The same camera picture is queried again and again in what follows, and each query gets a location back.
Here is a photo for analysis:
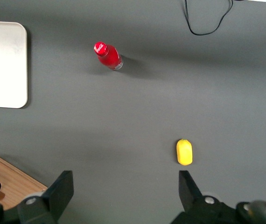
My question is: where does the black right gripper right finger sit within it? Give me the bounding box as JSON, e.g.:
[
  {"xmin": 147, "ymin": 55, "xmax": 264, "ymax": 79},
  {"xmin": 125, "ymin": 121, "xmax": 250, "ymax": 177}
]
[{"xmin": 170, "ymin": 170, "xmax": 239, "ymax": 224}]

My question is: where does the wooden drawer cabinet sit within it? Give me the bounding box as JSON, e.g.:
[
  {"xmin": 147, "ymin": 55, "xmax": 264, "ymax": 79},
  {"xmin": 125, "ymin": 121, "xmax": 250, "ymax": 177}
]
[{"xmin": 0, "ymin": 146, "xmax": 49, "ymax": 207}]

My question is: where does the thin black looped cable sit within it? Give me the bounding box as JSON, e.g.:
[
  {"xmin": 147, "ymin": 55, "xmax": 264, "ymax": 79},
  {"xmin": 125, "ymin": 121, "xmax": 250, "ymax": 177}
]
[{"xmin": 184, "ymin": 0, "xmax": 234, "ymax": 36}]

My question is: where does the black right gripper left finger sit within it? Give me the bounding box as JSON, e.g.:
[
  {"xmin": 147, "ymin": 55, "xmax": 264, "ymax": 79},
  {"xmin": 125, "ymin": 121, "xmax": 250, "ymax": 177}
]
[{"xmin": 17, "ymin": 170, "xmax": 75, "ymax": 224}]

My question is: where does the red cola bottle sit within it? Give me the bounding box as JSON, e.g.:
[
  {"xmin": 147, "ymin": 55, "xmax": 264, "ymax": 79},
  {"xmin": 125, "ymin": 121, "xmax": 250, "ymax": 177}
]
[{"xmin": 93, "ymin": 41, "xmax": 124, "ymax": 71}]

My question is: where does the yellow lemon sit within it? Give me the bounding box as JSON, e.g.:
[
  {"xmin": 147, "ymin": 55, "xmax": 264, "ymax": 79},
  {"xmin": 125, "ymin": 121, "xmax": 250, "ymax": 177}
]
[{"xmin": 176, "ymin": 138, "xmax": 194, "ymax": 167}]

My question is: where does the beige plastic tray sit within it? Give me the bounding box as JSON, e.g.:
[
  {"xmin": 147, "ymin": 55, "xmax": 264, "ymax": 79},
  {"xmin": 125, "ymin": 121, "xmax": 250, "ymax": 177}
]
[{"xmin": 0, "ymin": 20, "xmax": 28, "ymax": 109}]

